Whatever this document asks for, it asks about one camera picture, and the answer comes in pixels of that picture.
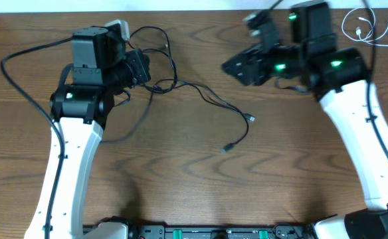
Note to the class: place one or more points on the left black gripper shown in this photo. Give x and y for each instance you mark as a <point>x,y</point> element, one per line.
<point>138,66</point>

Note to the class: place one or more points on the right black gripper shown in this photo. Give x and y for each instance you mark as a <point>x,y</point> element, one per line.
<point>250,60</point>

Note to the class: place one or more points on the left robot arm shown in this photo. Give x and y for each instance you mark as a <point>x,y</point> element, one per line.
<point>101,69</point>

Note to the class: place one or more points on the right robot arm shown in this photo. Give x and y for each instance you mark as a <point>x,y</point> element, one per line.
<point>342,84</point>

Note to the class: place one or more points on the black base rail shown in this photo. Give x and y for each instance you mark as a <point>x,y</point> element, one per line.
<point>282,231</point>

